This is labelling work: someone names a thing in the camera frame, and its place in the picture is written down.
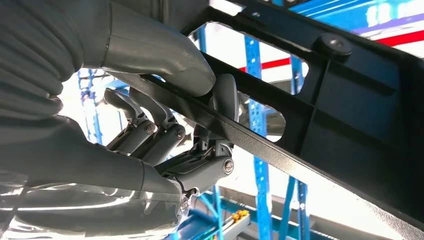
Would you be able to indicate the blue metal shelf rack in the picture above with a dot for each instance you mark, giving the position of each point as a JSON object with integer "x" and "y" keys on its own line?
{"x": 261, "y": 198}

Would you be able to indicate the red barrier belt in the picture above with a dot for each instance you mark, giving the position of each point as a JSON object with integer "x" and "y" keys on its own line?
{"x": 275, "y": 63}

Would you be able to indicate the small yellow parts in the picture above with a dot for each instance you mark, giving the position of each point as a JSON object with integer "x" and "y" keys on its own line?
{"x": 240, "y": 215}

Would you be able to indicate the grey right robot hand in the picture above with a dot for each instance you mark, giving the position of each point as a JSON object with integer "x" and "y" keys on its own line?
{"x": 149, "y": 46}

